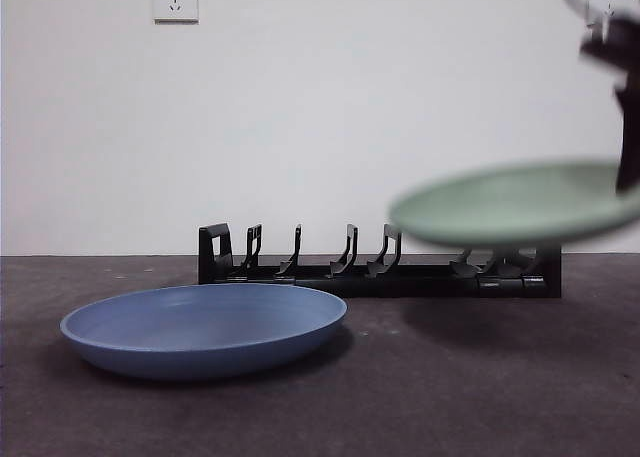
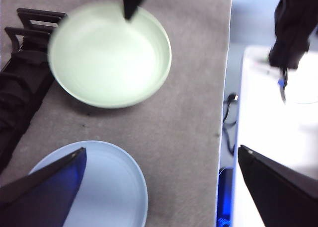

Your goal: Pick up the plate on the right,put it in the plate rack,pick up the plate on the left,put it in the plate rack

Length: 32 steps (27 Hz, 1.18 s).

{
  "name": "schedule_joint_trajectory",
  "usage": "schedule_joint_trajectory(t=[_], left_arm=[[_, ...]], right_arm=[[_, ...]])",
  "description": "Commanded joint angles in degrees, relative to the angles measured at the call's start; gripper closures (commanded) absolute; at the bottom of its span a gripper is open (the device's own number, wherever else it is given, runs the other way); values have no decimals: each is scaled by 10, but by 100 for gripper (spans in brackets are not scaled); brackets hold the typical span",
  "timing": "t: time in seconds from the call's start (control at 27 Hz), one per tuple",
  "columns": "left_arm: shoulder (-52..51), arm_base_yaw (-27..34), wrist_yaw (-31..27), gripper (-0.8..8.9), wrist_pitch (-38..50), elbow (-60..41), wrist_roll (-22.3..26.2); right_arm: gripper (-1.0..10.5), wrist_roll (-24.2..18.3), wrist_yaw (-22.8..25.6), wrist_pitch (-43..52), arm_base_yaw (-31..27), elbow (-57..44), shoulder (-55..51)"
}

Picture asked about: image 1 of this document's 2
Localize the green round plate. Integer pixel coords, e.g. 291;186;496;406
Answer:
388;160;640;251

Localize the blue round plate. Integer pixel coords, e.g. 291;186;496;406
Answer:
59;283;349;382

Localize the black plate rack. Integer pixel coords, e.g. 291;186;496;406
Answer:
198;222;562;299

